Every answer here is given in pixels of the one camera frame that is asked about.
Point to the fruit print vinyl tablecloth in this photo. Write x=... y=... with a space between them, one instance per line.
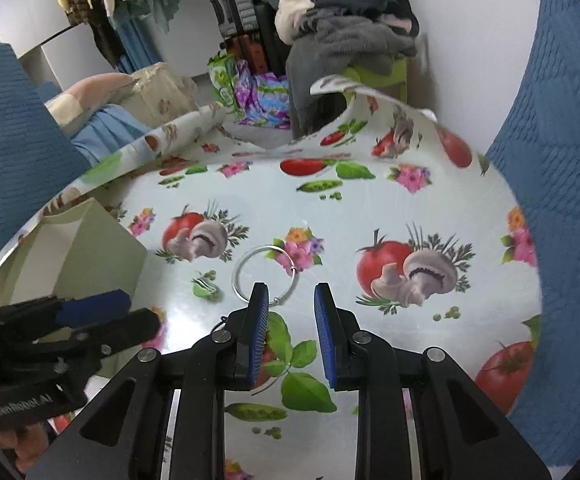
x=410 y=228

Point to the green snack bag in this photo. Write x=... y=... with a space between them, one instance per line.
x=222 y=72

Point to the right blue quilted chair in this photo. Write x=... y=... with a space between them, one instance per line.
x=538 y=152

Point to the pink beige pillow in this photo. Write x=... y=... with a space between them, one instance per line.
x=87 y=95

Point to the white cabinet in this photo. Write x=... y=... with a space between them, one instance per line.
x=49 y=47

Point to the green stool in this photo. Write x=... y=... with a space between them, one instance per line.
x=394 y=84

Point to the purple floral cloth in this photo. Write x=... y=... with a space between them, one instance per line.
x=263 y=99

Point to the light blue folded cloth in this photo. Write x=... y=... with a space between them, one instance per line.
x=107 y=131

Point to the pile of dark clothes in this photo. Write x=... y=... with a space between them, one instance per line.
x=327 y=37

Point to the blue quilted chair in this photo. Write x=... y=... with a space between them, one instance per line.
x=36 y=160
x=538 y=152

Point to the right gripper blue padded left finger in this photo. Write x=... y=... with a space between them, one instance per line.
x=251 y=335

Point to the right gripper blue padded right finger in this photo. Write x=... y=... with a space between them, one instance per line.
x=343 y=369

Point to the beige floral cushion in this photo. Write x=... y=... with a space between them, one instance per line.
x=159 y=95

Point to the person's left hand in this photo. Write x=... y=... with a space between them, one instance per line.
x=29 y=442

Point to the left blue quilted chair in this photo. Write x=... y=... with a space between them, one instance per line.
x=36 y=160

